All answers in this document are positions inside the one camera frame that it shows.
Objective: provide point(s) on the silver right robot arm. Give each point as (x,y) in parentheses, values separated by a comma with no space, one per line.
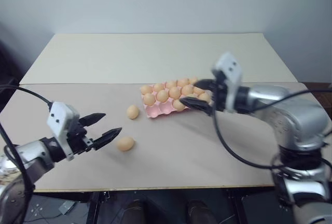
(290,115)

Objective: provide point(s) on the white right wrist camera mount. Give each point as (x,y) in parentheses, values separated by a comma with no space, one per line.
(232,71)

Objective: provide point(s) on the small grey box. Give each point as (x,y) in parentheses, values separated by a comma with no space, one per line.
(66,207)

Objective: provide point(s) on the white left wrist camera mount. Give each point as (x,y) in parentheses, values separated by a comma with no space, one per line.
(61,120)

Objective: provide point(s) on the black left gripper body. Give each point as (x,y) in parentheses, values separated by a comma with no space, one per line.
(77,141)

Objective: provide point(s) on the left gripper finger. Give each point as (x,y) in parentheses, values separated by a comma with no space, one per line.
(107,137)
(92,119)

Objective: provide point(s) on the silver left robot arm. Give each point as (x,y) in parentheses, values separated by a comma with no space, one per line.
(28,154)

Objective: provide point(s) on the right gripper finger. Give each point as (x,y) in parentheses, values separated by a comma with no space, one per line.
(206,84)
(197,104)

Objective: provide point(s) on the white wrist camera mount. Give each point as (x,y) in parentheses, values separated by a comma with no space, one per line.
(61,120)
(232,71)

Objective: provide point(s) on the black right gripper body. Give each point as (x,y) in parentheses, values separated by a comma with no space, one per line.
(220,94)

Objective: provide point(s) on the brown egg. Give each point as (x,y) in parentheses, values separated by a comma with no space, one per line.
(178,105)
(149,99)
(199,91)
(146,89)
(187,89)
(183,81)
(132,111)
(174,92)
(171,84)
(162,95)
(125,143)
(205,97)
(193,80)
(158,87)

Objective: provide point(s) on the pink egg tray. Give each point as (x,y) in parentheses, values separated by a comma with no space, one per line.
(162,108)

